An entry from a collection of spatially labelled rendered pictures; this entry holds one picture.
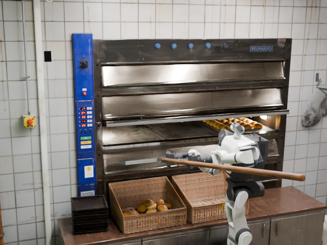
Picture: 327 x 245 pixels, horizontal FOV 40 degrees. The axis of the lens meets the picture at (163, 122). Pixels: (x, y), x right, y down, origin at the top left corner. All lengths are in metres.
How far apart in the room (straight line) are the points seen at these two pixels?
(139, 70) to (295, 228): 2.03
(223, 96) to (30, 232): 2.10
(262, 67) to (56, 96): 1.95
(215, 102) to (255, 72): 0.49
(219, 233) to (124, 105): 1.37
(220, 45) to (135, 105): 0.96
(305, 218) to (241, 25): 1.87
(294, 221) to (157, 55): 1.96
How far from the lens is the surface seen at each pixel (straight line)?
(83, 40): 3.73
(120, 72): 3.86
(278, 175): 2.03
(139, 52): 3.90
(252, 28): 4.32
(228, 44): 4.22
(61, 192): 4.00
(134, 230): 3.73
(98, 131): 3.90
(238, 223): 3.57
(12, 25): 3.70
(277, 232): 4.29
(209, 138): 4.27
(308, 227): 4.51
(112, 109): 3.87
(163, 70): 3.98
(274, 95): 4.53
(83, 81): 3.76
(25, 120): 3.72
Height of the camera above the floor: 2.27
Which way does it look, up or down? 13 degrees down
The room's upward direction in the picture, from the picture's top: 1 degrees clockwise
